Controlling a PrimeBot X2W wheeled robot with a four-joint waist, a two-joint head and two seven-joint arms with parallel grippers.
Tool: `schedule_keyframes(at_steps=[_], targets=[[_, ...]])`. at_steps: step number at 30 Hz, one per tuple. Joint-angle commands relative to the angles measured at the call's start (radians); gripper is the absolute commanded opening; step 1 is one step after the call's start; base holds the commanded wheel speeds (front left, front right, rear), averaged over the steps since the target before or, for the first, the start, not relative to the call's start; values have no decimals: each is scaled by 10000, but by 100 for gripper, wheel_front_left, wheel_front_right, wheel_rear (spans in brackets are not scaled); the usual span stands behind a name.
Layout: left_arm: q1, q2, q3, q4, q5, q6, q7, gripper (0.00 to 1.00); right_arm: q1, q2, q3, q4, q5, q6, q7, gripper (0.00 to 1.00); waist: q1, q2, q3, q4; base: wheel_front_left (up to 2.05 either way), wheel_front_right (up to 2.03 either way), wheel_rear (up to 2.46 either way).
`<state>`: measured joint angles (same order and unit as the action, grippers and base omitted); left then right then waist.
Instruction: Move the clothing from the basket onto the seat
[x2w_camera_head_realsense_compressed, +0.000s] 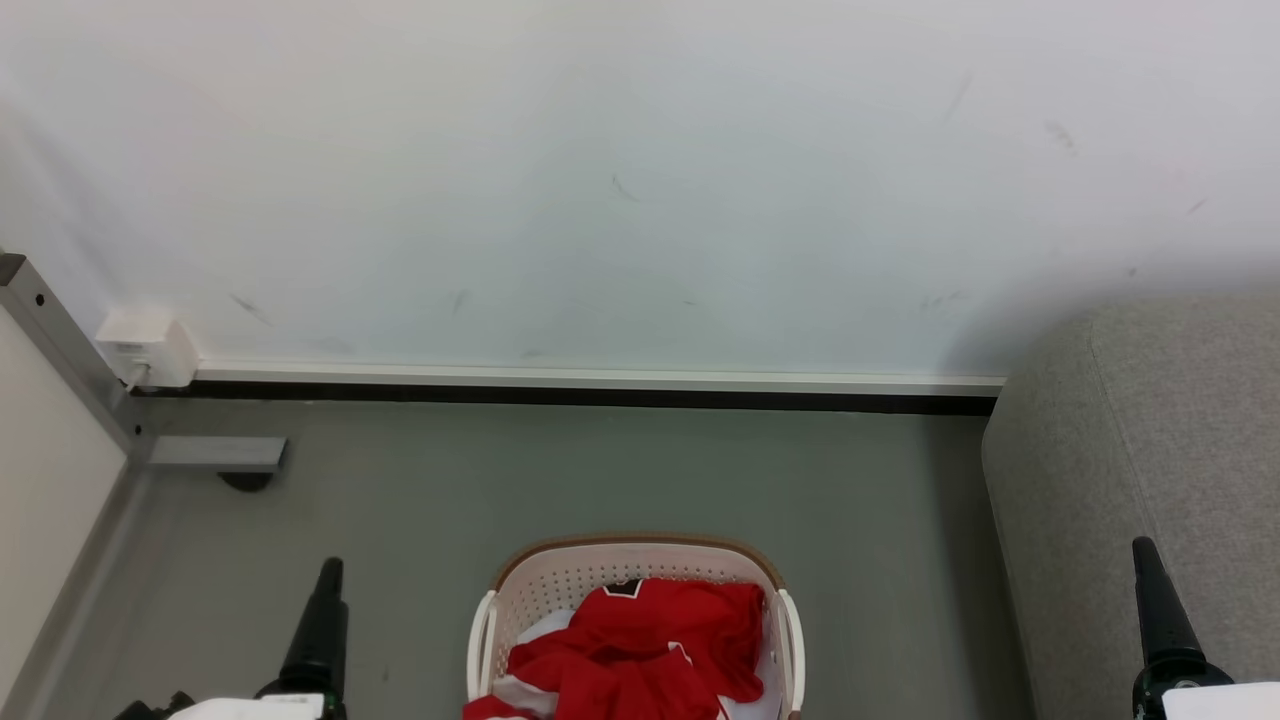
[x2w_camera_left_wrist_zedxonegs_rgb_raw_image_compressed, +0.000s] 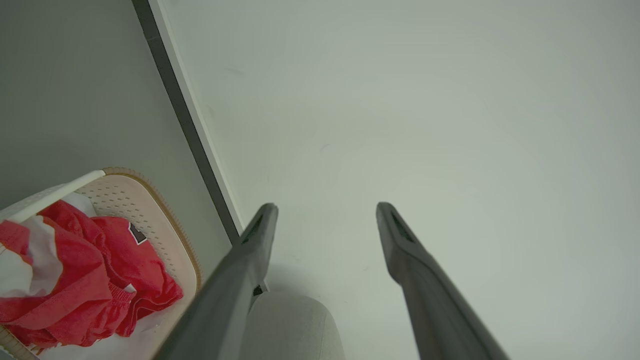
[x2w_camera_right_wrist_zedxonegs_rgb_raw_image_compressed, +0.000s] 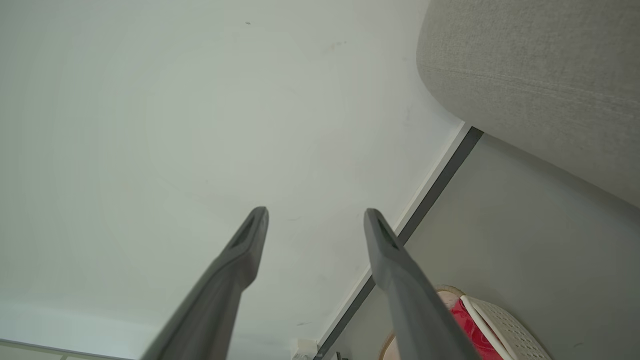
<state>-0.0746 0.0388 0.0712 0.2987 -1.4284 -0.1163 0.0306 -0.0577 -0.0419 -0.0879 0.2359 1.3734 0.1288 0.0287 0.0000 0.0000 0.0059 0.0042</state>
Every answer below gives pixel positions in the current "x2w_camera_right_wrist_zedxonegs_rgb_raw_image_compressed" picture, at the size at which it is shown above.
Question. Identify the plain red garment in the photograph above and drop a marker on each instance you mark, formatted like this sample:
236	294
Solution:
472	332

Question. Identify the grey fabric sofa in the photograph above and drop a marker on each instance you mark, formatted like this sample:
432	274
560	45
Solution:
540	75

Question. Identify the white wall outlet box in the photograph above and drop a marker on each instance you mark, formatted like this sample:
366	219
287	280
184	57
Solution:
304	350

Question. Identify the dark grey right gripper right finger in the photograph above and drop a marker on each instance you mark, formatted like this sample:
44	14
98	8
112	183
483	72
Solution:
417	320

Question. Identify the white perforated laundry basket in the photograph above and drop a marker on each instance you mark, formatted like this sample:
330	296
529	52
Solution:
510	330

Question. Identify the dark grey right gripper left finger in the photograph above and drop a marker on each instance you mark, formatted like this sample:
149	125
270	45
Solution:
210	310

